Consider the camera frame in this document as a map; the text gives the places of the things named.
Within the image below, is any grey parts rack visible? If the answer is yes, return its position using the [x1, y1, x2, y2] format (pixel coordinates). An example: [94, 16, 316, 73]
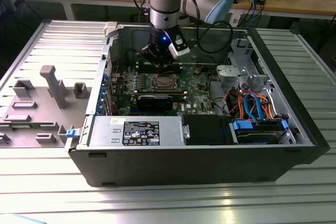
[0, 65, 93, 149]

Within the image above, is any CPU socket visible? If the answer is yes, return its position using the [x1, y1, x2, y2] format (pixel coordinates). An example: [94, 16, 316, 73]
[148, 73, 182, 91]

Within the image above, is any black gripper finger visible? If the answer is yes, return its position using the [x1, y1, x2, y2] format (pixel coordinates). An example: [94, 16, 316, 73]
[140, 45, 166, 74]
[164, 56, 180, 74]

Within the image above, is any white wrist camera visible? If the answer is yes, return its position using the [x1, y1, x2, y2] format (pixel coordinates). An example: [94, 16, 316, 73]
[167, 34, 191, 59]

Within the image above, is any silver CPU chip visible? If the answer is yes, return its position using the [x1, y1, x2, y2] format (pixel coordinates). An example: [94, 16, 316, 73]
[156, 77, 174, 88]

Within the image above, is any black PC case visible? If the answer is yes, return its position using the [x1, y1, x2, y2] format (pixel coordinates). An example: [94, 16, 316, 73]
[64, 21, 331, 188]

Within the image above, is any beige case latch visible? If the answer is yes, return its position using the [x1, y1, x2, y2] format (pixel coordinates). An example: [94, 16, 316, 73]
[103, 21, 119, 38]

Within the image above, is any green motherboard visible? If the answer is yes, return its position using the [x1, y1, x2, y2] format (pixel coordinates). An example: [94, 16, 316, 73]
[109, 62, 219, 116]

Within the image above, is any blue data cable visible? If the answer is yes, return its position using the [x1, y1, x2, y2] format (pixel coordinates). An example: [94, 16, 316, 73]
[243, 91, 266, 123]

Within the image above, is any hard disk blue carrier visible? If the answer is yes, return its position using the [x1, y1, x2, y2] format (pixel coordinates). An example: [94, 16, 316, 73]
[229, 119, 290, 146]

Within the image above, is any black graphics card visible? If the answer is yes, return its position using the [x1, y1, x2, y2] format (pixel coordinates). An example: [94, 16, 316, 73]
[130, 92, 176, 112]

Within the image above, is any orange wire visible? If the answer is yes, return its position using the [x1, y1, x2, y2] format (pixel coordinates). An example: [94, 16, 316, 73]
[236, 90, 277, 120]

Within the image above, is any silver power supply unit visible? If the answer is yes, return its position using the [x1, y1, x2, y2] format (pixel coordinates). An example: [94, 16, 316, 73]
[88, 115, 184, 148]

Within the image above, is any silver metal drive cage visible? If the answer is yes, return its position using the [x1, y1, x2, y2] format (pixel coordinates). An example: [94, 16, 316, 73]
[215, 37, 275, 98]

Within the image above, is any black plastic shroud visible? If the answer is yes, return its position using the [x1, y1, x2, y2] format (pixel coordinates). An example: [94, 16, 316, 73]
[183, 115, 234, 146]

